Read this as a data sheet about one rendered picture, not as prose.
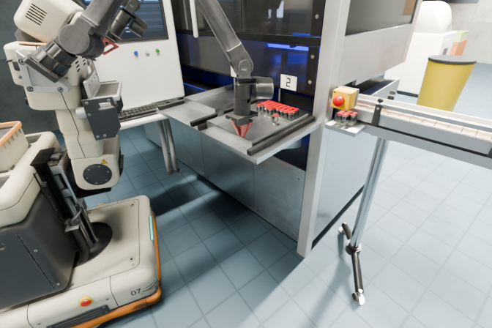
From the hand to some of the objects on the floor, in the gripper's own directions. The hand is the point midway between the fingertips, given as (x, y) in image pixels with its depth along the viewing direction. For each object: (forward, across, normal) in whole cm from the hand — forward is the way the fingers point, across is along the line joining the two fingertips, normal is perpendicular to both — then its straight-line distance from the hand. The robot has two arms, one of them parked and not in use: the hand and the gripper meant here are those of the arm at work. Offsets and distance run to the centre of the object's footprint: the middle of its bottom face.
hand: (241, 137), depth 88 cm
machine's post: (+87, -46, +11) cm, 99 cm away
